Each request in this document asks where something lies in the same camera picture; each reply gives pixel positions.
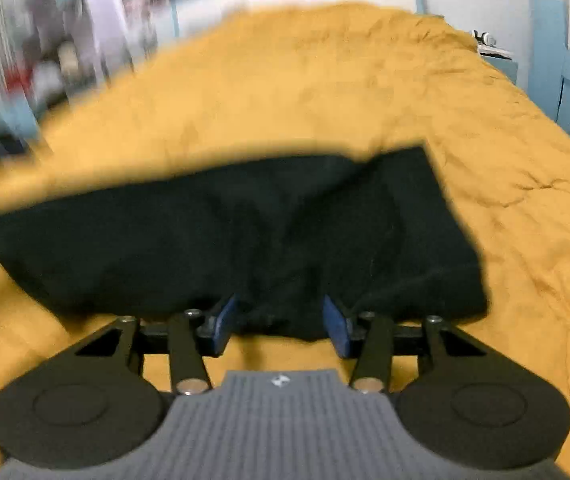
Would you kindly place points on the black white small object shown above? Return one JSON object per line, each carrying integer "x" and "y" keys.
{"x": 486, "y": 38}

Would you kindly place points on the blue nightstand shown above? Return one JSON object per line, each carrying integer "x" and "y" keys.
{"x": 502, "y": 65}

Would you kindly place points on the black pants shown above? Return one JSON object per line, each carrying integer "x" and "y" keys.
{"x": 215, "y": 235}

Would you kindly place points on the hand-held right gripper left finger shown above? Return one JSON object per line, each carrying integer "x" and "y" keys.
{"x": 225, "y": 321}

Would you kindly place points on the yellow blanket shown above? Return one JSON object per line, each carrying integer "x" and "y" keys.
{"x": 290, "y": 85}

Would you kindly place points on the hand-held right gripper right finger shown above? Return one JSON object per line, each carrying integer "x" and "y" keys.
{"x": 337, "y": 326}

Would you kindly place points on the cluttered shelf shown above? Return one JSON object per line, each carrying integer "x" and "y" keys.
{"x": 50, "y": 60}

